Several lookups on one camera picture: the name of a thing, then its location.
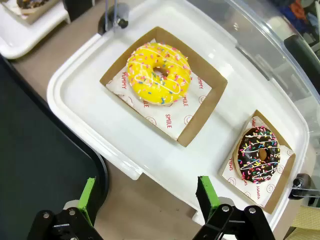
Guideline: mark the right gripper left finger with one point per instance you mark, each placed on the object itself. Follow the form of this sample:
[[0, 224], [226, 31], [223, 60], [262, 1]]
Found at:
[[86, 197]]

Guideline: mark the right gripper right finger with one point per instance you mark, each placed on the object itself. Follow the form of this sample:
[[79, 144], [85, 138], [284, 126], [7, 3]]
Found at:
[[206, 197]]

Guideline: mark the chocolate donut with white drizzle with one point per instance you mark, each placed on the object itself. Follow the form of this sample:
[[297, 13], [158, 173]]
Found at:
[[246, 150]]

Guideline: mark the black serving tray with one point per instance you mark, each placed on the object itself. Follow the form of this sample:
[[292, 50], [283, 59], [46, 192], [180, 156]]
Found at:
[[37, 150]]

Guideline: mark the yellow sprinkled donut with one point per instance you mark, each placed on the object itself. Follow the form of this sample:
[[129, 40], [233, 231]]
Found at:
[[145, 62]]

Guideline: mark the chocolate sprinkled donut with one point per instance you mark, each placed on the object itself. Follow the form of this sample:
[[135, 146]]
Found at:
[[32, 3]]

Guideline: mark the white printed paper liner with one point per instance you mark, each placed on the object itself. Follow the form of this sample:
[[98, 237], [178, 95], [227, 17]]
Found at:
[[175, 117], [262, 192]]

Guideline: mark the white display case base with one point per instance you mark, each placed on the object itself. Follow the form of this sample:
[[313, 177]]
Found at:
[[100, 125], [25, 40]]

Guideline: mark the black lid hinge knob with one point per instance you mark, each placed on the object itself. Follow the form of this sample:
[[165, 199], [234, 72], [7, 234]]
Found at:
[[123, 23], [300, 182]]

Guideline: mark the clear display case lid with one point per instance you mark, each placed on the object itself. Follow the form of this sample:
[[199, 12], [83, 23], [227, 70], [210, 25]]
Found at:
[[262, 62]]

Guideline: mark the blue and orange clothes pile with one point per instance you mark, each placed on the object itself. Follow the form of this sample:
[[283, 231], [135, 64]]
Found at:
[[300, 15]]

